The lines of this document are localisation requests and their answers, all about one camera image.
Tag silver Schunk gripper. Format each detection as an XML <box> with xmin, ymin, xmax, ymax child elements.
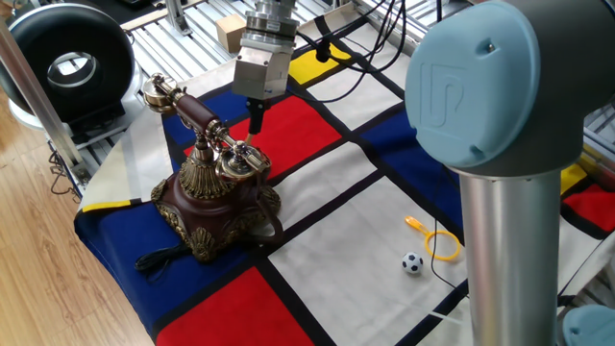
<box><xmin>231</xmin><ymin>45</ymin><xmax>295</xmax><ymax>136</ymax></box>

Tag brown brass phone handset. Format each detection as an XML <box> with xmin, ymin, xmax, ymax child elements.
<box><xmin>142</xmin><ymin>71</ymin><xmax>274</xmax><ymax>183</ymax></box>

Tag white gripper adapter plate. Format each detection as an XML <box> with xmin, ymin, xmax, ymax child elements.
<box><xmin>238</xmin><ymin>37</ymin><xmax>297</xmax><ymax>58</ymax></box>

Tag wooden cube block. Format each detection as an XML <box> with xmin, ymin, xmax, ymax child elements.
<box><xmin>214</xmin><ymin>13</ymin><xmax>248</xmax><ymax>54</ymax></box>

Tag silver force torque sensor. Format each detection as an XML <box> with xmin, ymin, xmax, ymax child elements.
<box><xmin>242</xmin><ymin>0</ymin><xmax>300</xmax><ymax>43</ymax></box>

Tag colour block patterned tablecloth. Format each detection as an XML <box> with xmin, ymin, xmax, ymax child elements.
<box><xmin>74</xmin><ymin>8</ymin><xmax>615</xmax><ymax>346</ymax></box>

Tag small toy soccer ball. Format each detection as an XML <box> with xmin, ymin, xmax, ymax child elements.
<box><xmin>401</xmin><ymin>251</ymin><xmax>425</xmax><ymax>276</ymax></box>

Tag black round fan white base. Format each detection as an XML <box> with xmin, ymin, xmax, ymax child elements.
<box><xmin>0</xmin><ymin>2</ymin><xmax>145</xmax><ymax>134</ymax></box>

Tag black wrist cable bundle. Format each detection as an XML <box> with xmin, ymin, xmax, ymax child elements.
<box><xmin>293</xmin><ymin>0</ymin><xmax>408</xmax><ymax>105</ymax></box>

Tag black phone line cable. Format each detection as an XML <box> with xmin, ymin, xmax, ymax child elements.
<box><xmin>134</xmin><ymin>241</ymin><xmax>193</xmax><ymax>271</ymax></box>

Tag yellow toy magnifier ring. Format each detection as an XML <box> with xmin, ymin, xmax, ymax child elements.
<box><xmin>404</xmin><ymin>214</ymin><xmax>462</xmax><ymax>262</ymax></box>

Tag aluminium frame post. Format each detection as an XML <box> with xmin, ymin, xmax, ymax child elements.
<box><xmin>0</xmin><ymin>18</ymin><xmax>92</xmax><ymax>186</ymax></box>

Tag thin black wire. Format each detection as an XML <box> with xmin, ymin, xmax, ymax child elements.
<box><xmin>430</xmin><ymin>182</ymin><xmax>468</xmax><ymax>298</ymax></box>

